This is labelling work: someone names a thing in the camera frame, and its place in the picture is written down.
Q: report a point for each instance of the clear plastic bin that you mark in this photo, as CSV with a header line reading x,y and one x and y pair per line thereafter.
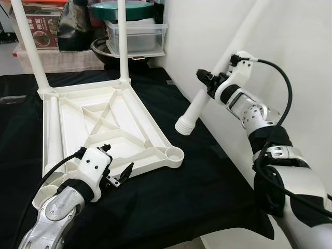
x,y
145,36

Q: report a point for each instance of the black wok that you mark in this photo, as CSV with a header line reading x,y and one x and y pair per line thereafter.
x,y
101,54

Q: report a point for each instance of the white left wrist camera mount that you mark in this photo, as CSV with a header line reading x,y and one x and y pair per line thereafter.
x,y
93,166

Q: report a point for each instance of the black tablecloth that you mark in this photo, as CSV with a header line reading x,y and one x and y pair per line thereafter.
x,y
181,197

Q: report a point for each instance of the storage box with orange lid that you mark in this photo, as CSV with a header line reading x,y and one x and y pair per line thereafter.
x,y
44,2

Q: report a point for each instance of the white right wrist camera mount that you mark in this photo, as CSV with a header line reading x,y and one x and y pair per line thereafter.
x,y
244,59

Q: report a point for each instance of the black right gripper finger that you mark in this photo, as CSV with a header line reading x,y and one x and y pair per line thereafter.
x,y
206,82

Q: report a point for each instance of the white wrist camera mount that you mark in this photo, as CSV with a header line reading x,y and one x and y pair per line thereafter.
x,y
244,59
93,166

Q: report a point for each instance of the white plastic children tabletop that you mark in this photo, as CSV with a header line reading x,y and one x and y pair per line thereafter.
x,y
104,119

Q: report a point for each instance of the white plastic table leg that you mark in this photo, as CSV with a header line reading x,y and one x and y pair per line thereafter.
x,y
28,46
53,129
123,41
244,36

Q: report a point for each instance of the clear tape strip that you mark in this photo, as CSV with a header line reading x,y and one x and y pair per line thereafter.
x,y
13,99

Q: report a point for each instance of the dark green pot lid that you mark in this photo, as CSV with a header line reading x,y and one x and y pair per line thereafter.
x,y
140,10

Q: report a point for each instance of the beige cloth cover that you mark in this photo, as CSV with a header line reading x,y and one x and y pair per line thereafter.
x,y
67,61

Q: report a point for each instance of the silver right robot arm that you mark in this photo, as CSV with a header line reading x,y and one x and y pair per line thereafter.
x,y
290,181

